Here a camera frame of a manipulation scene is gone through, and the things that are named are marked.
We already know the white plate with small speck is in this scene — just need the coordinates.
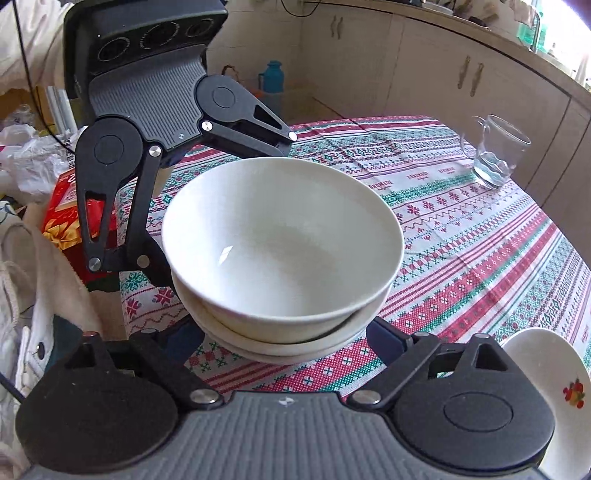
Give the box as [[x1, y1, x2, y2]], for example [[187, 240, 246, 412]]
[[502, 328, 591, 480]]

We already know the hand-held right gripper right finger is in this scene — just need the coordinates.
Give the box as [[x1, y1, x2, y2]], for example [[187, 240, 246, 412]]
[[346, 316, 515, 411]]

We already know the red gift box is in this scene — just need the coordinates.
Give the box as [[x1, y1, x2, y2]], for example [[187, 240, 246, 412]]
[[41, 168, 120, 282]]

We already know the green dish soap bottle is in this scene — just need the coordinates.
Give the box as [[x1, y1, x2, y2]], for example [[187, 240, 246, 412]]
[[517, 9, 544, 51]]

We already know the person's white jacket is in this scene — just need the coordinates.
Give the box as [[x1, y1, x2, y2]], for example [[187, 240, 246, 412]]
[[0, 198, 134, 467]]

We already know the blue thermos flask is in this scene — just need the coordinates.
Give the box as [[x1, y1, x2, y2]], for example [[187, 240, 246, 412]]
[[257, 60, 284, 99]]

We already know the crumpled white plastic bag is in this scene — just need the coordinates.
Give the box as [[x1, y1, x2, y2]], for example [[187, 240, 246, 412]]
[[0, 122, 77, 204]]

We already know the white bowl with pink flowers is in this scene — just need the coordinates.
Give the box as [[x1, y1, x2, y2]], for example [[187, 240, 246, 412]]
[[172, 272, 391, 358], [196, 318, 372, 366], [161, 157, 404, 344]]

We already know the clear glass mug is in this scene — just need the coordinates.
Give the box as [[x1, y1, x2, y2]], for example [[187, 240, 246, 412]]
[[460, 114, 532, 189]]

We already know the person's left forearm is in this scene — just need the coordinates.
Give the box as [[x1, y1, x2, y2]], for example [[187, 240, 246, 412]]
[[0, 0, 68, 90]]

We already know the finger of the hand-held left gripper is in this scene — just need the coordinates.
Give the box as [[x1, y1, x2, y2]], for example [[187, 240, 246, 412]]
[[201, 88, 300, 161], [75, 147, 179, 288]]

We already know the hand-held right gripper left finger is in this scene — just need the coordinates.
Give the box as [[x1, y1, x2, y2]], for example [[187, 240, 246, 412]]
[[60, 318, 225, 411]]

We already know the patterned woven tablecloth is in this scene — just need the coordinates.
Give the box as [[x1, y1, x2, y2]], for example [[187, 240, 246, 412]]
[[115, 115, 591, 402]]

